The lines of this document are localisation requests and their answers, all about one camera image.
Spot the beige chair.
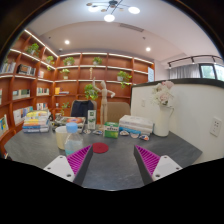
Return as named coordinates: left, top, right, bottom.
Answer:
left=105, top=101, right=132, bottom=124

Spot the grey curtain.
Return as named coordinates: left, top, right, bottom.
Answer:
left=169, top=63, right=201, bottom=80

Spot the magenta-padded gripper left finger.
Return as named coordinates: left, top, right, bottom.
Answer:
left=43, top=144, right=95, bottom=187

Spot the pink white flower bouquet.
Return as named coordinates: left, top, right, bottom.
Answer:
left=150, top=80, right=176, bottom=109

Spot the green white box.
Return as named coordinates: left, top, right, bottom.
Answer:
left=103, top=121, right=120, bottom=139

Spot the wooden shelf unit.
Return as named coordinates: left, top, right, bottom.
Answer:
left=0, top=29, right=156, bottom=158

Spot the white book stack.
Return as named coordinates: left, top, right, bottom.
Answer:
left=118, top=114, right=155, bottom=136

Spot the branched ceiling lamp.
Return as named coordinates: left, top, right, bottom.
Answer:
left=85, top=0, right=141, bottom=23

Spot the black track light rail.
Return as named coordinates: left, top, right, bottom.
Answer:
left=167, top=54, right=224, bottom=69

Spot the colourful book stack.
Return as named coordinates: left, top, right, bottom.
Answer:
left=21, top=110, right=52, bottom=134

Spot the ceiling air vent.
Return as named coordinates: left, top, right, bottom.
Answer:
left=119, top=22, right=145, bottom=33

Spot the tall green white carton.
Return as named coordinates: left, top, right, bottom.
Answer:
left=87, top=109, right=97, bottom=130

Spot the clear blue-capped water bottle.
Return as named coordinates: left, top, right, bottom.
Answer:
left=64, top=122, right=84, bottom=157

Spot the dark office chair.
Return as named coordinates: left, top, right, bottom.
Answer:
left=70, top=99, right=96, bottom=119

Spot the wooden artist mannequin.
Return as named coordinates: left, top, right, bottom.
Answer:
left=92, top=77, right=116, bottom=127

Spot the flat round red coaster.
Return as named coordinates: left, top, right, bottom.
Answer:
left=92, top=142, right=110, bottom=155

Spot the cream cup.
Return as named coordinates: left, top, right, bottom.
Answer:
left=54, top=125, right=69, bottom=151

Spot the window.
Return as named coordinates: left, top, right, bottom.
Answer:
left=199, top=63, right=224, bottom=82

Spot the white vase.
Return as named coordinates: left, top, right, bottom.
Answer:
left=153, top=105, right=174, bottom=138

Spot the white wall socket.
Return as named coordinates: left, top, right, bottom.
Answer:
left=209, top=116, right=223, bottom=138

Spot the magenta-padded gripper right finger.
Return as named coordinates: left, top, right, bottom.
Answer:
left=133, top=144, right=184, bottom=186

